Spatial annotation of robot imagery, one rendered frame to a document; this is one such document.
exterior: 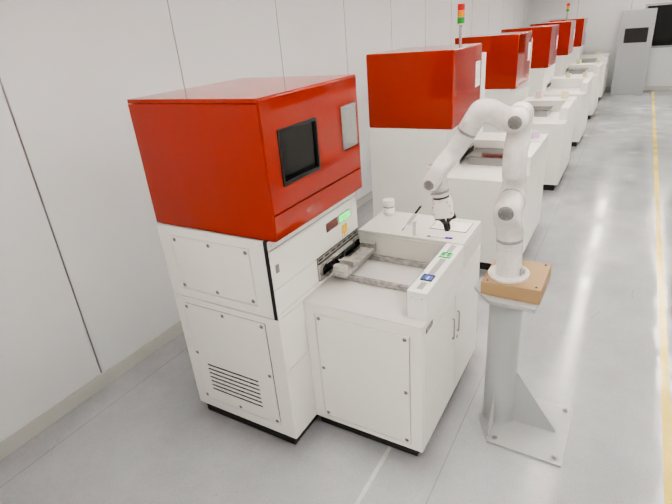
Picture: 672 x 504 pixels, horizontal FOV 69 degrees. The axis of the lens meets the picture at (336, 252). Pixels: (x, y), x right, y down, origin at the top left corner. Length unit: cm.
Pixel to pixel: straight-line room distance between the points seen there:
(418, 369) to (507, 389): 64
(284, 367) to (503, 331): 109
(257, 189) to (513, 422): 187
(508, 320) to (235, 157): 149
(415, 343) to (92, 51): 246
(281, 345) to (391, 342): 52
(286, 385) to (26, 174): 179
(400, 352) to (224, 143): 120
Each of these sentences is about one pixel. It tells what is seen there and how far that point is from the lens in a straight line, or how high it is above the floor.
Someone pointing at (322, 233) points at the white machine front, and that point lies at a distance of 249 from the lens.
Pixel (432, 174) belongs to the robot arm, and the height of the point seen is 141.
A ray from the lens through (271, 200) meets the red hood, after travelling 203.
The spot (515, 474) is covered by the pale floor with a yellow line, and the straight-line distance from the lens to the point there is 274.
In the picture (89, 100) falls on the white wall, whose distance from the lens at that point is 332.
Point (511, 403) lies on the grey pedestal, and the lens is 288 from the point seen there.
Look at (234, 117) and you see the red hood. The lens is 202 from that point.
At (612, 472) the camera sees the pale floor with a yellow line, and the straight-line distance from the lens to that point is 288.
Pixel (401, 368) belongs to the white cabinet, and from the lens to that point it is 235.
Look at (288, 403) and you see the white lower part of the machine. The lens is 260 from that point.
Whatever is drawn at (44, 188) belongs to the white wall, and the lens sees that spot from 317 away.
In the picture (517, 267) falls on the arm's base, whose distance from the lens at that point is 242.
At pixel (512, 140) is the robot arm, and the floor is 155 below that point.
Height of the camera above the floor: 203
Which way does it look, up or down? 25 degrees down
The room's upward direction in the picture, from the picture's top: 5 degrees counter-clockwise
